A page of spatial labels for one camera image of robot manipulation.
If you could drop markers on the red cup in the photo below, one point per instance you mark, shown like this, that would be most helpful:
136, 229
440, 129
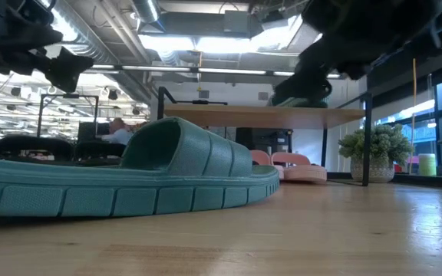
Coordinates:
398, 168

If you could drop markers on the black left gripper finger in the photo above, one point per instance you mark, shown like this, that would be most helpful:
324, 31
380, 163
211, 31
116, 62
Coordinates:
69, 69

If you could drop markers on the wooden shelf with black frame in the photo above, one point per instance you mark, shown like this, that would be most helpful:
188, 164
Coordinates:
244, 117

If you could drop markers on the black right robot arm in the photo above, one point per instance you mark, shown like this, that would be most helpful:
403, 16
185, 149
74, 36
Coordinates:
439, 23

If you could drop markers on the green rubber slide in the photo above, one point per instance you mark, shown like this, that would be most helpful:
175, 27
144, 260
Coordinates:
90, 195
313, 103

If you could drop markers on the black background cabinet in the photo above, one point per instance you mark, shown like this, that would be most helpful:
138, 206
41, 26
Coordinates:
263, 140

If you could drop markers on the person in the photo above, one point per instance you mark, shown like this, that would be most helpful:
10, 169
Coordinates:
119, 134

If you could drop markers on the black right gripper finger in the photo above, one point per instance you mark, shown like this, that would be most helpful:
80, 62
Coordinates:
318, 84
292, 90

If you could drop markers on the light green roll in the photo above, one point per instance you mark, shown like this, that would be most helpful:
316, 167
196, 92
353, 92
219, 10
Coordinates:
427, 165

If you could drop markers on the pink rubber slide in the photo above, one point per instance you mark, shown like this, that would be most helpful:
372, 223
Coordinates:
305, 172
259, 157

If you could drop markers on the green artificial potted plant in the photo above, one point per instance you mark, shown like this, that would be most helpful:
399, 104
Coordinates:
378, 145

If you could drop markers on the black aluminium table frame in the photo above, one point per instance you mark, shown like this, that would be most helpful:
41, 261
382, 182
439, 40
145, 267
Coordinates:
428, 181

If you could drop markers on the black rubber slide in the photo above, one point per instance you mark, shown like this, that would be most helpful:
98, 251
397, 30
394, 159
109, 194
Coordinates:
29, 143

